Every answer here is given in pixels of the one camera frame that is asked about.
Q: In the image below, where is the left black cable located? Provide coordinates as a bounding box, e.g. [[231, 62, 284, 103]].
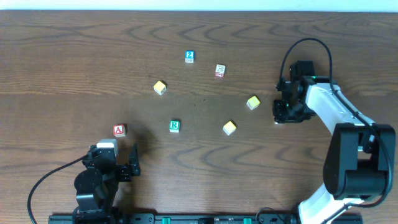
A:
[[27, 154, 91, 224]]

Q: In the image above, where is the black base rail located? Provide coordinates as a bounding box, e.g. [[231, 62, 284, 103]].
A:
[[48, 212, 364, 224]]

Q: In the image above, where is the right black cable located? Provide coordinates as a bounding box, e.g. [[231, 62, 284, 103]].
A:
[[279, 37, 393, 224]]

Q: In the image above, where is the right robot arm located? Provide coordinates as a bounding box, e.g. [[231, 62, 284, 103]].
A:
[[272, 60, 396, 223]]

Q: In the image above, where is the blue number 2 block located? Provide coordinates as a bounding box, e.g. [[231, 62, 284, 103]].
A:
[[185, 50, 195, 63]]

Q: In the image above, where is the red letter A block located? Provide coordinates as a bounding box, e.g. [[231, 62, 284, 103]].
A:
[[113, 124, 126, 138]]

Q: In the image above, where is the black cable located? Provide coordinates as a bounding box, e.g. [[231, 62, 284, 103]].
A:
[[279, 37, 393, 224], [27, 154, 91, 224]]

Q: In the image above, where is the white red picture block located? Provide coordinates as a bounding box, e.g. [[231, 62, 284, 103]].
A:
[[215, 64, 226, 77]]

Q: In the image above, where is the green letter R block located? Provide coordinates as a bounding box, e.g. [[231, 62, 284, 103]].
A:
[[169, 120, 180, 133]]

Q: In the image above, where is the yellow block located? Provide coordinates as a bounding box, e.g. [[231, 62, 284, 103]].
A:
[[223, 121, 237, 136], [246, 95, 261, 110], [154, 80, 167, 95]]

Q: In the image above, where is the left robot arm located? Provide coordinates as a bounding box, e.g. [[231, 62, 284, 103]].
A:
[[72, 144, 141, 224]]

